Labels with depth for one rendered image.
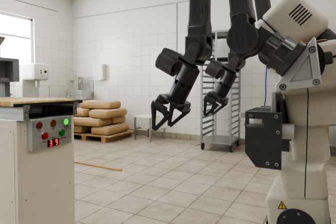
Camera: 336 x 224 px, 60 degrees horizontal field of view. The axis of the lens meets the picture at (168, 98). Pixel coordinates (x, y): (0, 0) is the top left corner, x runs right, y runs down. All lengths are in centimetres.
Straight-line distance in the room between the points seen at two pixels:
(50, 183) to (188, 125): 411
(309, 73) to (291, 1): 25
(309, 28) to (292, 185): 43
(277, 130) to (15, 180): 111
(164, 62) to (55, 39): 612
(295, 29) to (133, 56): 531
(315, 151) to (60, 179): 119
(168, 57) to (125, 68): 533
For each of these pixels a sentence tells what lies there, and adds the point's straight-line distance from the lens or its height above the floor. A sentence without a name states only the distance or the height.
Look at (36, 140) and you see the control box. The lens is 145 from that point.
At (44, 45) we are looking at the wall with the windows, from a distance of 669.
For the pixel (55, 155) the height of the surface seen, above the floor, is 65.
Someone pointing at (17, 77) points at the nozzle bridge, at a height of 105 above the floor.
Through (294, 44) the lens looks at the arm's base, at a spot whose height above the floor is 109.
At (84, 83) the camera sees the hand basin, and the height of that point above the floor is 105.
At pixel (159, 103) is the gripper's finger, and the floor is 94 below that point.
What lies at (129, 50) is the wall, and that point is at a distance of 613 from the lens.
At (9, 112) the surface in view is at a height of 87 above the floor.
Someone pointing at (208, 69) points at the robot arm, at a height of 106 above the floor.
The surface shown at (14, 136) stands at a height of 77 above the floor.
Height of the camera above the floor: 99
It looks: 2 degrees down
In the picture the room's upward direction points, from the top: straight up
